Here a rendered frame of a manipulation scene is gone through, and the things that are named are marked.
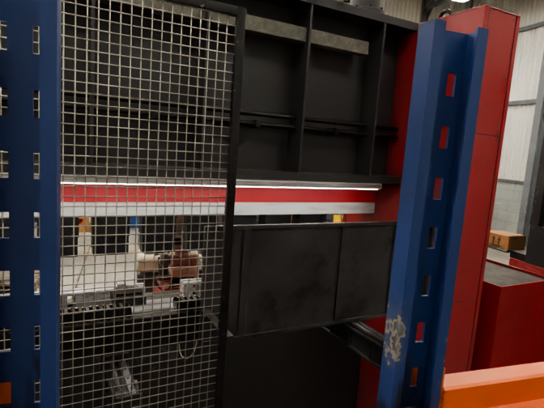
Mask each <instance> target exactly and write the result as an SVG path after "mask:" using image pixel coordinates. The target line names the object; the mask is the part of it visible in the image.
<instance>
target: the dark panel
mask: <svg viewBox="0 0 544 408"><path fill-rule="evenodd" d="M396 229H397V221H378V222H345V223H281V224H249V225H233V239H232V266H231V279H230V293H229V307H228V321H227V329H228V330H229V331H230V332H231V333H232V335H233V336H234V338H233V341H235V340H241V339H246V338H255V337H261V336H266V335H271V334H280V333H286V332H291V331H296V330H301V329H311V328H316V327H321V326H326V325H335V324H341V323H346V322H351V321H360V320H366V319H371V318H376V317H385V316H387V309H388V302H389V288H390V280H391V273H392V265H393V251H394V244H395V236H396Z"/></svg>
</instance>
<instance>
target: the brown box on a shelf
mask: <svg viewBox="0 0 544 408"><path fill-rule="evenodd" d="M525 240H526V236H523V235H520V234H516V233H512V232H506V231H497V230H492V231H490V238H489V244H488V248H492V249H496V250H499V251H502V252H505V253H510V252H511V250H526V248H525Z"/></svg>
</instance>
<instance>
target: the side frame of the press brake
mask: <svg viewBox="0 0 544 408"><path fill-rule="evenodd" d="M438 19H442V20H446V21H447V23H446V30H449V31H453V32H461V33H465V34H470V33H473V32H475V31H476V28H478V27H480V28H487V29H489V33H488V39H487V51H486V57H485V63H484V70H483V76H482V87H481V94H480V100H479V106H478V118H477V124H476V130H475V136H474V148H473V154H472V160H471V167H470V178H469V184H468V191H467V197H466V204H465V215H464V222H463V228H462V234H461V246H460V252H459V258H458V264H457V276H456V282H455V288H454V295H453V306H452V312H451V319H450V325H449V332H448V343H447V349H446V356H445V361H444V367H445V374H451V373H458V372H469V371H470V369H471V363H472V357H473V351H474V340H475V334H476V329H477V323H478V312H479V306H480V300H481V294H482V284H483V278H484V272H485V266H486V260H487V250H488V244H489V238H490V231H491V220H492V215H493V209H494V203H495V192H496V186H497V180H498V175H499V164H500V158H501V152H502V146H503V140H504V130H505V124H506V118H507V112H508V101H509V96H510V90H511V84H512V72H513V67H514V61H515V55H516V44H517V38H518V32H519V27H520V21H521V17H520V16H519V15H515V14H513V13H510V12H507V11H503V10H500V9H498V8H495V7H493V6H488V5H482V6H477V7H475V8H471V9H469V10H465V11H460V12H457V13H454V14H451V15H446V16H443V17H440V18H438ZM423 23H426V22H423ZM420 24H421V23H419V24H418V31H417V32H411V33H408V34H405V35H401V36H400V39H399V46H398V55H397V69H396V77H395V84H394V93H393V107H392V115H391V122H390V126H394V127H398V131H392V130H390V131H389V134H390V135H397V136H398V138H397V139H389V145H388V153H387V160H386V169H385V175H388V176H399V177H401V184H382V186H381V189H377V190H376V201H375V210H374V213H367V214H343V218H342V222H343V223H345V222H378V221H397V215H398V207H399V200H400V193H401V186H402V172H403V164H404V157H405V149H406V135H407V128H408V121H409V113H410V99H411V92H412V84H413V77H414V64H415V56H416V49H417V41H418V34H419V25H420ZM386 317H387V316H385V317H376V318H371V319H366V320H365V324H366V325H368V326H370V327H372V328H373V329H375V330H376V331H378V332H380V333H381V334H383V335H385V324H386ZM379 381H380V369H378V368H376V367H375V366H374V365H372V364H371V363H369V362H368V361H367V360H366V359H364V358H363V357H361V363H360V370H359V385H358V393H357V401H356V408H376V404H377V396H378V389H379Z"/></svg>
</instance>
